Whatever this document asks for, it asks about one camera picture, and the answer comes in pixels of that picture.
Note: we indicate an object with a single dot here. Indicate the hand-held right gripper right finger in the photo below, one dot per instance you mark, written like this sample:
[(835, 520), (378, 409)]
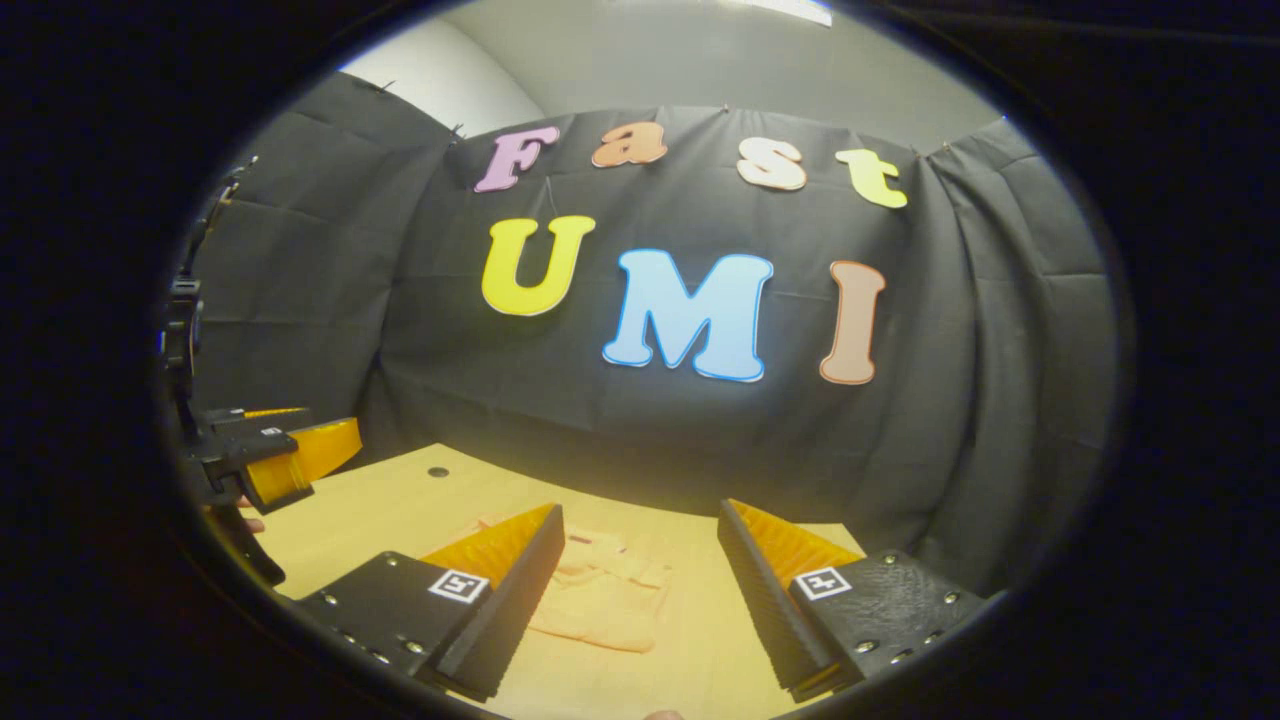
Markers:
[(760, 600)]

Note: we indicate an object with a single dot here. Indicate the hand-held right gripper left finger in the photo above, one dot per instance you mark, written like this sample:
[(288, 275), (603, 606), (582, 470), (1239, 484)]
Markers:
[(520, 590)]

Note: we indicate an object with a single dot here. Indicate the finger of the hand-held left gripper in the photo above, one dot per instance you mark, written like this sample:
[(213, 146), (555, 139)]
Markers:
[(250, 460), (250, 420)]

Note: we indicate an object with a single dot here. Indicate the orange collared T-shirt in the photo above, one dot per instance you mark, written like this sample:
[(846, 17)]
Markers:
[(600, 610)]

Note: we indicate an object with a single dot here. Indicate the black backdrop cloth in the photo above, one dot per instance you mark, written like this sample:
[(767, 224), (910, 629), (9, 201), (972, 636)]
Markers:
[(500, 400)]

